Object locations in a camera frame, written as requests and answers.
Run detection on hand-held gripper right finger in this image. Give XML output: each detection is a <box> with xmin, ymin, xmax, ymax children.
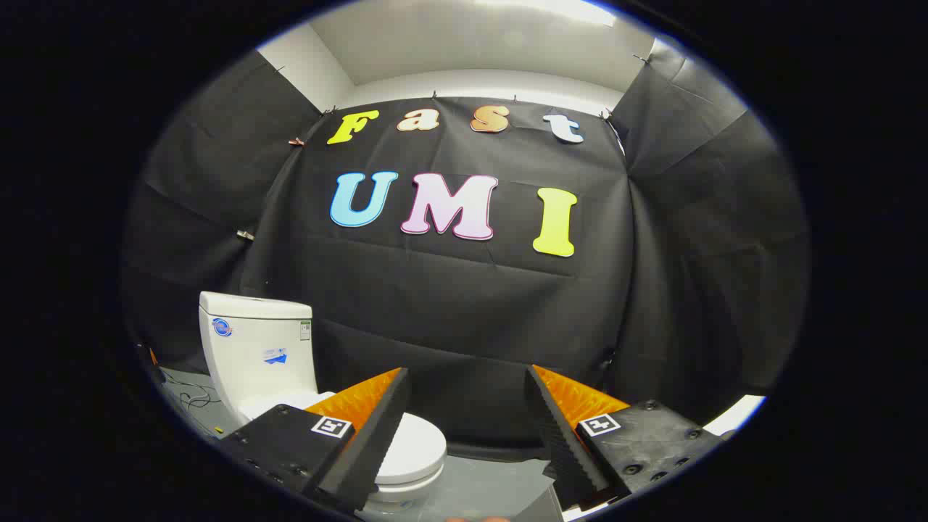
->
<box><xmin>526</xmin><ymin>365</ymin><xmax>727</xmax><ymax>512</ymax></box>

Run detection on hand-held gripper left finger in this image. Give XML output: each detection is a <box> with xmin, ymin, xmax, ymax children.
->
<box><xmin>217</xmin><ymin>368</ymin><xmax>412</xmax><ymax>514</ymax></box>

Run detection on white toilet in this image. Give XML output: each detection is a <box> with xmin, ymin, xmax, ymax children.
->
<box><xmin>199</xmin><ymin>291</ymin><xmax>448</xmax><ymax>512</ymax></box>

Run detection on black floor cables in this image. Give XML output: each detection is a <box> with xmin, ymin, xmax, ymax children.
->
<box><xmin>176</xmin><ymin>386</ymin><xmax>223</xmax><ymax>415</ymax></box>

